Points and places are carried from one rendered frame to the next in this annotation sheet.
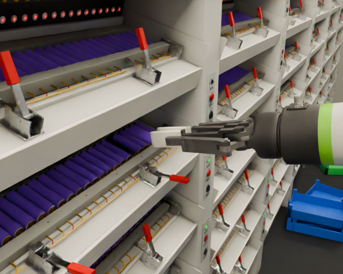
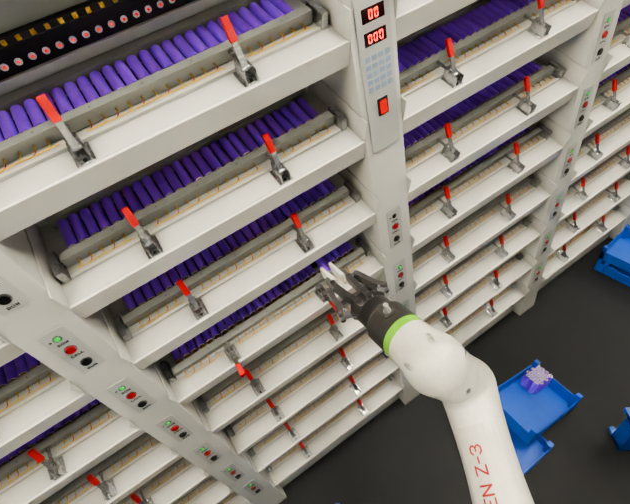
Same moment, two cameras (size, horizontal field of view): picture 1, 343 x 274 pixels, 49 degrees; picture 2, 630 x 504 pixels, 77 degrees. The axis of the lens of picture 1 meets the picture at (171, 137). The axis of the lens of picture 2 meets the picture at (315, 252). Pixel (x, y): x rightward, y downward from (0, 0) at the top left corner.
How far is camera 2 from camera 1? 64 cm
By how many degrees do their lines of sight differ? 42
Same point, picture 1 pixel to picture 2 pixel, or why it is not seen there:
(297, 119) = (377, 325)
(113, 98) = (266, 272)
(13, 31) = not seen: hidden behind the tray
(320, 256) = (616, 313)
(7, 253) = (212, 347)
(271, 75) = (560, 135)
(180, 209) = not seen: hidden behind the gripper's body
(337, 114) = (396, 339)
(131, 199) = (301, 312)
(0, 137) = (186, 316)
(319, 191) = not seen: outside the picture
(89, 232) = (264, 336)
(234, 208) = (473, 273)
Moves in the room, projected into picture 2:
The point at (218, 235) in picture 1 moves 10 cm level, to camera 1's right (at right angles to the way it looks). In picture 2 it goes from (438, 299) to (468, 308)
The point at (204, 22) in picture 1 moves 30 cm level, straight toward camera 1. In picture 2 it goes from (372, 182) to (290, 282)
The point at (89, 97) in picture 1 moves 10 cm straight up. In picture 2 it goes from (249, 273) to (232, 241)
